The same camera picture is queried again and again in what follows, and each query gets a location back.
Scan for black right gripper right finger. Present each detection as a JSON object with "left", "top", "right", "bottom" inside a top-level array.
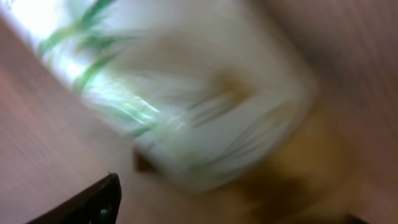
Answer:
[{"left": 345, "top": 215, "right": 369, "bottom": 224}]

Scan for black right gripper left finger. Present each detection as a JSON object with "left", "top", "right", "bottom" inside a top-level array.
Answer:
[{"left": 28, "top": 173, "right": 122, "bottom": 224}]

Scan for white tube with gold cap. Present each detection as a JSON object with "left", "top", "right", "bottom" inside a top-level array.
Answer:
[{"left": 1, "top": 1, "right": 351, "bottom": 223}]

